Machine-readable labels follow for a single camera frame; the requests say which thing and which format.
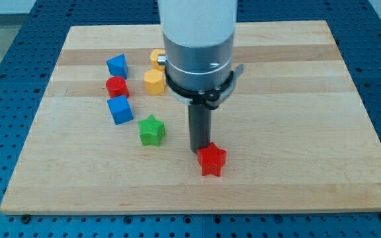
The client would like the yellow block behind arm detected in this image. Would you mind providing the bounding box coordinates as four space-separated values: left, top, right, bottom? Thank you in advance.
149 48 165 71

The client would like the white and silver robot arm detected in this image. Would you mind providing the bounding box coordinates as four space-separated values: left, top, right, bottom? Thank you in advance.
158 0 237 91

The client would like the blue cube block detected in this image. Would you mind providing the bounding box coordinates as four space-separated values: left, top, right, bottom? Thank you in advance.
107 95 134 125

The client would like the dark grey cylindrical pointer rod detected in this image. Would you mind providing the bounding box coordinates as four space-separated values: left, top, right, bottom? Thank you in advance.
188 105 212 154

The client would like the green star block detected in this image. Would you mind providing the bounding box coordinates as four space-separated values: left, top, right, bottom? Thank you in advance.
138 114 166 147

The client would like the red star block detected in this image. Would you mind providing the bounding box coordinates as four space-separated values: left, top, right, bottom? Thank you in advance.
197 142 227 177

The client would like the yellow hexagonal prism block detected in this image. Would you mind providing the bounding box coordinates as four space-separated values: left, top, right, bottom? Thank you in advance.
144 69 165 95

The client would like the red cylinder block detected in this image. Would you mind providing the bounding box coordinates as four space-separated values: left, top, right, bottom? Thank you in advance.
105 76 130 98

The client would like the blue triangular prism block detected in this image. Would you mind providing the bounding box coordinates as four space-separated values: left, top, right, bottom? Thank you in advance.
106 54 128 79

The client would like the light wooden board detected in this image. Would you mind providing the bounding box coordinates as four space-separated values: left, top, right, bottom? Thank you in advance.
0 21 381 216

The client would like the blue perforated metal table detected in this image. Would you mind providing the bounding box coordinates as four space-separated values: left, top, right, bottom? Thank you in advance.
0 1 381 237

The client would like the black clamp ring with lever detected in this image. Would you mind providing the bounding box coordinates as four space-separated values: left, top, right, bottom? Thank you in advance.
164 63 245 110

